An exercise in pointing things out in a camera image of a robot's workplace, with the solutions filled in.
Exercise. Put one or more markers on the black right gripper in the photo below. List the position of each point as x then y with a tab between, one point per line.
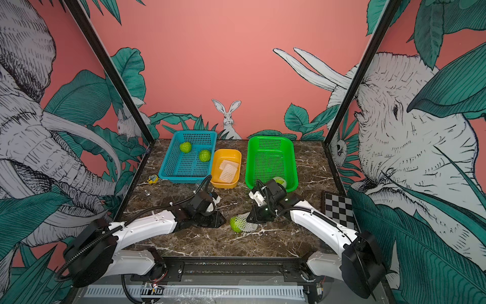
257	219

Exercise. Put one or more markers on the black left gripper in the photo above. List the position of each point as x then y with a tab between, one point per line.
218	220

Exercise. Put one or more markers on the white foam net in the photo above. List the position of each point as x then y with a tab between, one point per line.
229	171
245	225

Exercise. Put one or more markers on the green custard apple front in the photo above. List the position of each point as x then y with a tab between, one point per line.
281	181

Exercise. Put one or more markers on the green custard apple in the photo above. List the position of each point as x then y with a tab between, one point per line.
281	181
234	223
185	147
204	156

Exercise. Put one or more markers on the bright green plastic basket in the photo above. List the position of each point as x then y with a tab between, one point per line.
269	157

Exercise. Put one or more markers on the teal plastic basket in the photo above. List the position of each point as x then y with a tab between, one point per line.
186	168

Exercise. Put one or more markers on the yellow plastic tub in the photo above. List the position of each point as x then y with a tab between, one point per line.
219	156

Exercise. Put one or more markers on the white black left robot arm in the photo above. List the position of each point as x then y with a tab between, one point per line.
101	248

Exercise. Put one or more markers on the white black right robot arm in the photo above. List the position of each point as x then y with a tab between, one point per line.
343	241

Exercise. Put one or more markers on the white foam net in tub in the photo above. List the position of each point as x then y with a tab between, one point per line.
229	171

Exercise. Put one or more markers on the green custard apple back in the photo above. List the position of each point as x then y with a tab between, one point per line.
185	147

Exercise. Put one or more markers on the small yellow blue object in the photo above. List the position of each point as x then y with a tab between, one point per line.
153	179

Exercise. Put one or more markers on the black white checkerboard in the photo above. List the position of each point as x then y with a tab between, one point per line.
339	209

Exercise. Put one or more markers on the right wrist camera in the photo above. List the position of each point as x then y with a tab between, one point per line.
258	198

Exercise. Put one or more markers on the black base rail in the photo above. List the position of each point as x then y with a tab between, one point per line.
235	269

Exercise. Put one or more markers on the black left frame post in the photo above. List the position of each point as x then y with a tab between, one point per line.
79	15

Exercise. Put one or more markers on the black frame post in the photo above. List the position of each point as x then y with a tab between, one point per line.
79	15
377	37

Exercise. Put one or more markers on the black right frame post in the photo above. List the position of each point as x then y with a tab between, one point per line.
377	37

